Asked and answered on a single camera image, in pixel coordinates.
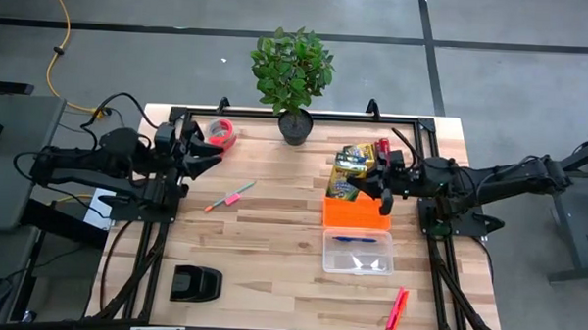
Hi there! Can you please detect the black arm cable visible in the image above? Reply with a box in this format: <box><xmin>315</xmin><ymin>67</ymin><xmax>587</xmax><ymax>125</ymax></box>
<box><xmin>78</xmin><ymin>90</ymin><xmax>161</xmax><ymax>142</ymax></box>
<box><xmin>390</xmin><ymin>127</ymin><xmax>426</xmax><ymax>164</ymax></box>

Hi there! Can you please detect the grey side table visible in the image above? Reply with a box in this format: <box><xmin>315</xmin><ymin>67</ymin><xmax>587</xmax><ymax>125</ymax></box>
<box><xmin>0</xmin><ymin>93</ymin><xmax>67</xmax><ymax>234</ymax></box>

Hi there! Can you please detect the orange marker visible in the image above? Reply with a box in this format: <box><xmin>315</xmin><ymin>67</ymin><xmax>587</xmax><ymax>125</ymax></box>
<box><xmin>389</xmin><ymin>289</ymin><xmax>411</xmax><ymax>330</ymax></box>

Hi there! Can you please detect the yellow green crayon box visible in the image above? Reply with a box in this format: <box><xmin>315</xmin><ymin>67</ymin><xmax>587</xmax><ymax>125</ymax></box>
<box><xmin>333</xmin><ymin>141</ymin><xmax>378</xmax><ymax>177</ymax></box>
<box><xmin>324</xmin><ymin>165</ymin><xmax>363</xmax><ymax>203</ymax></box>

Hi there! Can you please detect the blue pen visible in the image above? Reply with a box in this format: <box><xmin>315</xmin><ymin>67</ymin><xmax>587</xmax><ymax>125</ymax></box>
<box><xmin>330</xmin><ymin>234</ymin><xmax>379</xmax><ymax>245</ymax></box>

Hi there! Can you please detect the yellow extension cable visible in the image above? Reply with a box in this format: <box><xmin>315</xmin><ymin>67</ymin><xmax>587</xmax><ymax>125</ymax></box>
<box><xmin>40</xmin><ymin>0</ymin><xmax>116</xmax><ymax>121</ymax></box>

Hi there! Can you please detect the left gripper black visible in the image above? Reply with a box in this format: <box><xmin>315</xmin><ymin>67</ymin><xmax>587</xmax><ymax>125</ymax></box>
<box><xmin>173</xmin><ymin>119</ymin><xmax>226</xmax><ymax>199</ymax></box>

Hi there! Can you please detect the black cable bundle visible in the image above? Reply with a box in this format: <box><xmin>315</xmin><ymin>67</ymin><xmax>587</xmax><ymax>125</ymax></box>
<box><xmin>84</xmin><ymin>218</ymin><xmax>171</xmax><ymax>324</ymax></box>
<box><xmin>422</xmin><ymin>235</ymin><xmax>504</xmax><ymax>330</ymax></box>

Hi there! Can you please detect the grey metal stand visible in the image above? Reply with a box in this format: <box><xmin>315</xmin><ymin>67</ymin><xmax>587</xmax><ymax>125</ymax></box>
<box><xmin>539</xmin><ymin>131</ymin><xmax>588</xmax><ymax>285</ymax></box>

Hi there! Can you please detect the red tape dispenser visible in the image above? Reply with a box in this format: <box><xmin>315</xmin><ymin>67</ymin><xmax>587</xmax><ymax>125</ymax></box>
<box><xmin>205</xmin><ymin>117</ymin><xmax>239</xmax><ymax>152</ymax></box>

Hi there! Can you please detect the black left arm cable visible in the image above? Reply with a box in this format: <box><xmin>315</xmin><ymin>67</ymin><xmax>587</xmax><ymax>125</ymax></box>
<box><xmin>78</xmin><ymin>90</ymin><xmax>161</xmax><ymax>142</ymax></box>

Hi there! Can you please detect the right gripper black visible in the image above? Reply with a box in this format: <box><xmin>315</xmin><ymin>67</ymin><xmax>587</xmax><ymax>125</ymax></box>
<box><xmin>358</xmin><ymin>160</ymin><xmax>425</xmax><ymax>217</ymax></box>

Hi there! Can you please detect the black plastic holder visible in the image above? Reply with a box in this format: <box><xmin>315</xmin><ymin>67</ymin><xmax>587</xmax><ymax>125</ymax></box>
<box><xmin>169</xmin><ymin>263</ymin><xmax>223</xmax><ymax>305</ymax></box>

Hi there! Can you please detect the orange lid clear pencil case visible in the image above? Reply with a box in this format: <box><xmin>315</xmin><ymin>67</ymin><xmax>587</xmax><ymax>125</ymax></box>
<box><xmin>318</xmin><ymin>190</ymin><xmax>398</xmax><ymax>278</ymax></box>

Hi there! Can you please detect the white box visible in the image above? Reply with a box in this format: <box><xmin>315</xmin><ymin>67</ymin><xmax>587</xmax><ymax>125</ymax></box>
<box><xmin>83</xmin><ymin>186</ymin><xmax>116</xmax><ymax>231</ymax></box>

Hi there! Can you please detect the black aluminium table frame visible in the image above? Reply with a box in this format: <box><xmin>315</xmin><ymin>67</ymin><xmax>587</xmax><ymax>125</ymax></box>
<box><xmin>84</xmin><ymin>88</ymin><xmax>511</xmax><ymax>330</ymax></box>

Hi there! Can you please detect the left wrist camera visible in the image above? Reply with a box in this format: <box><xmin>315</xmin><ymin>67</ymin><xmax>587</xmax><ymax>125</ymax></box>
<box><xmin>154</xmin><ymin>122</ymin><xmax>178</xmax><ymax>155</ymax></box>

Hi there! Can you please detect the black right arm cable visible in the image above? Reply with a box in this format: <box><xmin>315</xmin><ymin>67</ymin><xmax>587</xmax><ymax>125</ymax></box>
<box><xmin>390</xmin><ymin>127</ymin><xmax>426</xmax><ymax>164</ymax></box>

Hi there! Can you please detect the flat black bar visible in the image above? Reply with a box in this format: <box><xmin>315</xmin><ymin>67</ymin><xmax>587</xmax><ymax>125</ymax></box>
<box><xmin>0</xmin><ymin>79</ymin><xmax>36</xmax><ymax>97</ymax></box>

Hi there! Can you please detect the green potted plant black pot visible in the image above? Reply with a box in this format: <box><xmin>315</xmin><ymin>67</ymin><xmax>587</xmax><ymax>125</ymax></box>
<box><xmin>247</xmin><ymin>24</ymin><xmax>338</xmax><ymax>148</ymax></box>

